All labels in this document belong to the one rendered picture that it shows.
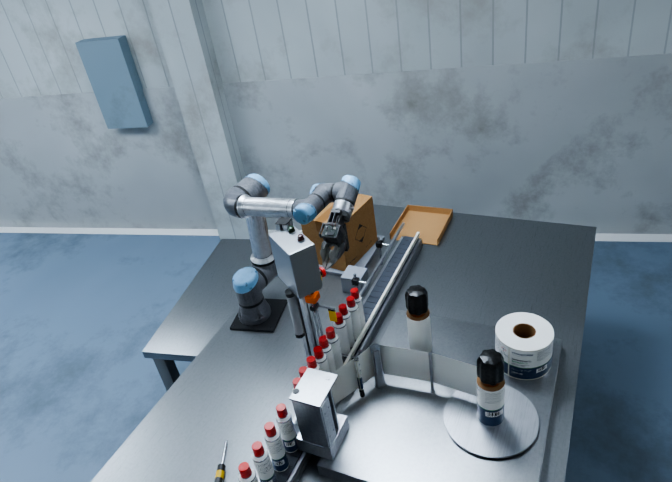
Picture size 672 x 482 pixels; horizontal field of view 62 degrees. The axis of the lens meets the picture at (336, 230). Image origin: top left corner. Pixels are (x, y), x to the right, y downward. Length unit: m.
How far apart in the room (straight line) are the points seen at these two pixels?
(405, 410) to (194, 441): 0.78
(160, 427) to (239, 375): 0.35
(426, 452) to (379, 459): 0.15
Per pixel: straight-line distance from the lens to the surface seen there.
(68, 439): 3.76
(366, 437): 2.03
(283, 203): 2.09
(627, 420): 3.31
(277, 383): 2.33
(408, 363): 2.08
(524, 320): 2.20
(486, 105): 4.04
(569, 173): 4.29
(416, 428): 2.04
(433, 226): 3.06
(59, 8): 4.94
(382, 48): 3.99
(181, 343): 2.66
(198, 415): 2.33
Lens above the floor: 2.49
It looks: 32 degrees down
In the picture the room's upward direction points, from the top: 10 degrees counter-clockwise
